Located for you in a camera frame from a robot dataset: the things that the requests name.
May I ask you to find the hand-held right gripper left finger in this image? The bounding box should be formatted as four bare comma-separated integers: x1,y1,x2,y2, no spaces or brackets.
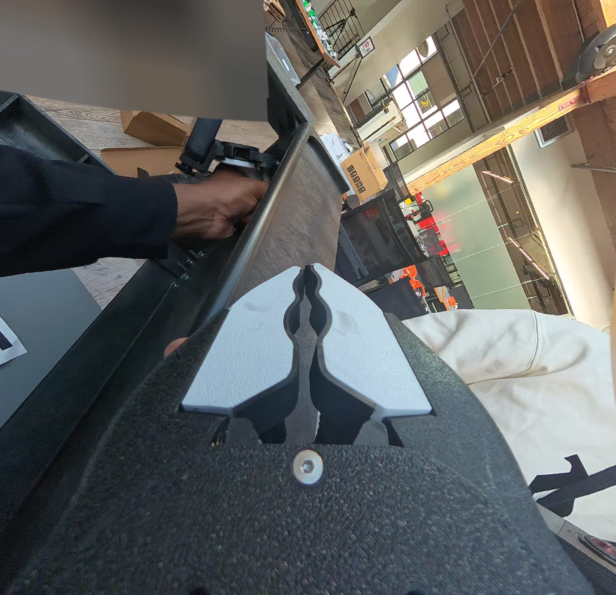
181,265,307,418

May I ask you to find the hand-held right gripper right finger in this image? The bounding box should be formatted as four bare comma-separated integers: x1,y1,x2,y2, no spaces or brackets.
306,263,433,422

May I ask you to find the black plastic cart tray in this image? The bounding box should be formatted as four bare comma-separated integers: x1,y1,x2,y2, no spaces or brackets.
0,51,353,533

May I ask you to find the person's left forearm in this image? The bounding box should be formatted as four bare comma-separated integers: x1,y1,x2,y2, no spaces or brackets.
0,145,180,279

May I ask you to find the cluttered wooden-edged desk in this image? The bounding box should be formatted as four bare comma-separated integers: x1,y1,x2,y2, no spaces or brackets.
284,0,341,68

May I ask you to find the person's left hand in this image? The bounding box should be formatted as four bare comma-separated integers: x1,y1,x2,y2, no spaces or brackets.
171,170,270,242

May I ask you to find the flat cardboard piece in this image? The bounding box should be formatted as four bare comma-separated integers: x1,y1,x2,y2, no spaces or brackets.
101,146,186,178

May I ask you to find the cardboard box with black icons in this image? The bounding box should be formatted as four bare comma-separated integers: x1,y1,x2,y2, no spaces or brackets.
340,144,389,196

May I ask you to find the frosted glass partition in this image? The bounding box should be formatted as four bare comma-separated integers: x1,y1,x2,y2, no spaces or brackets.
409,147,573,316

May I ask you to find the black-framed window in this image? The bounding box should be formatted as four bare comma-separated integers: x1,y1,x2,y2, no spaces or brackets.
351,46,467,159

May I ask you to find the white instruction sheet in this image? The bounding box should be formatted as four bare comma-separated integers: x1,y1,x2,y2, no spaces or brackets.
0,316,27,366

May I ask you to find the wooden beam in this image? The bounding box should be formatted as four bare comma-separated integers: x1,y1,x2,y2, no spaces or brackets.
406,75,616,196

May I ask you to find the round grey ceiling fixture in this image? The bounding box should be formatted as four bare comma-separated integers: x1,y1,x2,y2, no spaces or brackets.
575,27,616,83

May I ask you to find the black wire grid panel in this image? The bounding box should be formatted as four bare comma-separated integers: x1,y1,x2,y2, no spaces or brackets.
318,0,365,61

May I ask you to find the wall air vent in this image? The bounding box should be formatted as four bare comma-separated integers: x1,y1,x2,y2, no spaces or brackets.
535,115,572,147

